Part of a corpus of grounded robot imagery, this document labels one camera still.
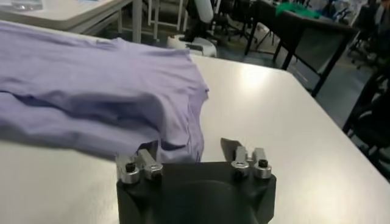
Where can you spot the purple t-shirt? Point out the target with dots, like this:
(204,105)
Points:
(91,85)

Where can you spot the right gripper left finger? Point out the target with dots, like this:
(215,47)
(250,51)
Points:
(150,167)

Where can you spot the black rolling chair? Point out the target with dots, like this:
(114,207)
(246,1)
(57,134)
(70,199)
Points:
(371,128)

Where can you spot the white rectangular table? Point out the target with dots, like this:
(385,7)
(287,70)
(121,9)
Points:
(76,15)

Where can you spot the green cloth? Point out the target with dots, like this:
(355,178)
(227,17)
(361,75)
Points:
(295,9)

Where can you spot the white humanoid robot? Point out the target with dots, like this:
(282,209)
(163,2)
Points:
(202,45)

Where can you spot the clear plastic water bottle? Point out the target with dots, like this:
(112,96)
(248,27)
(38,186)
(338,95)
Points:
(27,4)

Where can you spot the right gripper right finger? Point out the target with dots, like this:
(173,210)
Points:
(240,158)

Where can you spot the black table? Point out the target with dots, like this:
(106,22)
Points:
(320,27)

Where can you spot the black office chair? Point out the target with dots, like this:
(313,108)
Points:
(231,18)

